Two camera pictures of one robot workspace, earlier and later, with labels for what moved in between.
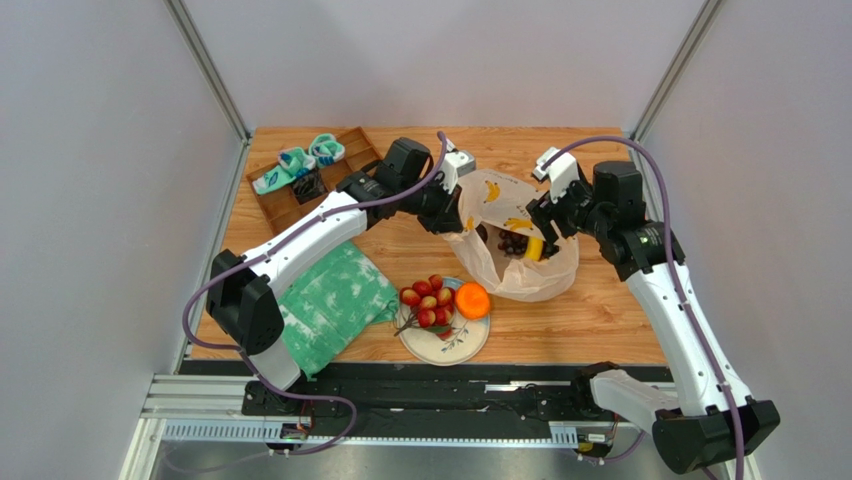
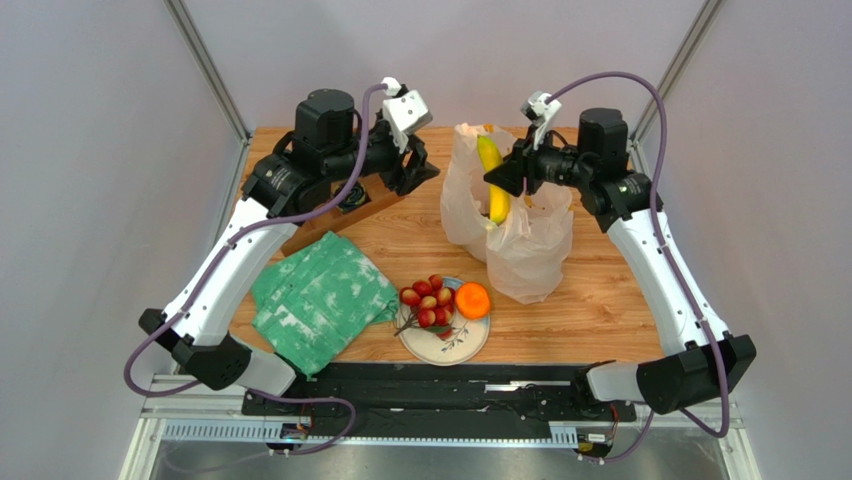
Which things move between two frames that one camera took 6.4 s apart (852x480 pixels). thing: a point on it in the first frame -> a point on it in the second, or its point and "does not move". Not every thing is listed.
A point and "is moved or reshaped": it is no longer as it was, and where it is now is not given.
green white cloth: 326,310 does not move
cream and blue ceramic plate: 425,345 does not move
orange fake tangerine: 473,301 does not move
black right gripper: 549,220 -> 525,166
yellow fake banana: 534,248 -> 499,198
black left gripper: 447,217 -> 405,180
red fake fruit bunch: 432,305 does not move
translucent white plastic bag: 492,203 is moved or reshaped
